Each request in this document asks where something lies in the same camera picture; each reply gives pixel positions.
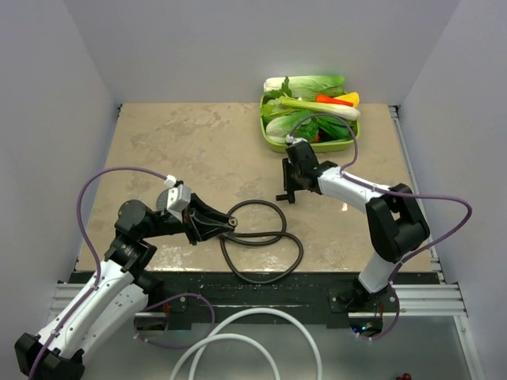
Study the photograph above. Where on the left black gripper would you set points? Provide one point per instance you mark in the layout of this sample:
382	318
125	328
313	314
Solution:
198	213

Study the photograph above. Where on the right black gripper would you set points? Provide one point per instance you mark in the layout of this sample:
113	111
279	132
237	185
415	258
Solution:
289	184

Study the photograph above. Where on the black T-shaped fitting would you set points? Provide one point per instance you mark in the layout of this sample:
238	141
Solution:
288	196

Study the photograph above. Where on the grey shower head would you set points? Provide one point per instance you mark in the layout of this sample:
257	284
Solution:
165	201

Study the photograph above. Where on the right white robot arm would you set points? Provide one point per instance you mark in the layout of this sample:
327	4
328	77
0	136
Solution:
395	221

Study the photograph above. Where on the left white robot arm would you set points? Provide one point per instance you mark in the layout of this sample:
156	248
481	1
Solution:
119	289

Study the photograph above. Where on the napa cabbage in front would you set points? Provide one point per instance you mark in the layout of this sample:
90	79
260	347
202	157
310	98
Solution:
278	128

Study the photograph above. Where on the napa cabbage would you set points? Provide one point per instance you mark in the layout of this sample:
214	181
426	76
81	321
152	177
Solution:
278	128
307	87

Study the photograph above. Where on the dark green leafy vegetable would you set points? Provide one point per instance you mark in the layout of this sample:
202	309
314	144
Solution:
332	128

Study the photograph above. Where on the green celery stalk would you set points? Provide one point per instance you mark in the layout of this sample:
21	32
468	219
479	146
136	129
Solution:
343	111

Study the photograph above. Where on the orange carrot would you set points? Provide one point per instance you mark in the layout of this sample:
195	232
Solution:
320	98

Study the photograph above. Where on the napa cabbage at back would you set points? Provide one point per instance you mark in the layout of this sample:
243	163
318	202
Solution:
307	87

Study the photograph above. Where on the yellow pepper piece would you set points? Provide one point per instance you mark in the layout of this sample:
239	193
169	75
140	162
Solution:
349	99

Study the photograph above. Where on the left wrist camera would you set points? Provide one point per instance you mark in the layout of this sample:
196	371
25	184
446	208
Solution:
178	196

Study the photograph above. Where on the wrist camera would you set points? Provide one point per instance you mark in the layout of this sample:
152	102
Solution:
178	196
291	140

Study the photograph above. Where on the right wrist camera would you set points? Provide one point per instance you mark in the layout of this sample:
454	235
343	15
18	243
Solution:
291	140

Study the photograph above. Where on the black mounting base plate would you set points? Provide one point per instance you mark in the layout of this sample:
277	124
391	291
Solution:
310	297

